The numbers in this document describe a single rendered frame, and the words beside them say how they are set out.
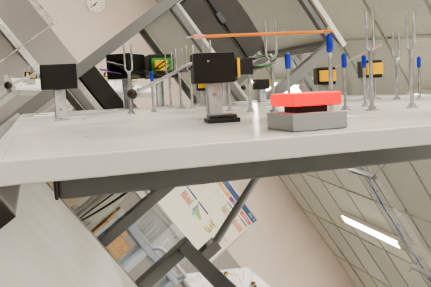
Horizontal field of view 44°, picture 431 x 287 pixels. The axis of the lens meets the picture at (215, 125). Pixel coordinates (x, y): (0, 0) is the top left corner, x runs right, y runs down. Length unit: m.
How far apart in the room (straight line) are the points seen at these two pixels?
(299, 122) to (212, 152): 0.10
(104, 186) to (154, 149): 0.15
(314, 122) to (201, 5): 1.34
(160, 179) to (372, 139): 0.21
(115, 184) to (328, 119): 0.22
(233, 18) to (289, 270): 8.75
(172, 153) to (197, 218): 8.76
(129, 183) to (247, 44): 1.34
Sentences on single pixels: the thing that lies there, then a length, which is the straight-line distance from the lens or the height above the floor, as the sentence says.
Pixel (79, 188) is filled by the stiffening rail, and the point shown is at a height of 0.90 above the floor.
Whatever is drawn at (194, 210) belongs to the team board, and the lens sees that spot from 9.10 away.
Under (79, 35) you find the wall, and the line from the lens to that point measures 8.29.
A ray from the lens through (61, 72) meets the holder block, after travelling 0.97.
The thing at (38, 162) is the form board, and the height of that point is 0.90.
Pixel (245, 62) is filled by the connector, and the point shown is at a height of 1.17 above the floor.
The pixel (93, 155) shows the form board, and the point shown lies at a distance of 0.39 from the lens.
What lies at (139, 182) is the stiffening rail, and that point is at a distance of 0.54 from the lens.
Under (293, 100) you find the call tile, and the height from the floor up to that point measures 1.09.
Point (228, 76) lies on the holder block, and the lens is 0.71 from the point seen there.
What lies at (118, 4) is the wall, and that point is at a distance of 8.43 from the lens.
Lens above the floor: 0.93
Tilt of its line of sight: 13 degrees up
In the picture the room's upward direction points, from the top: 50 degrees clockwise
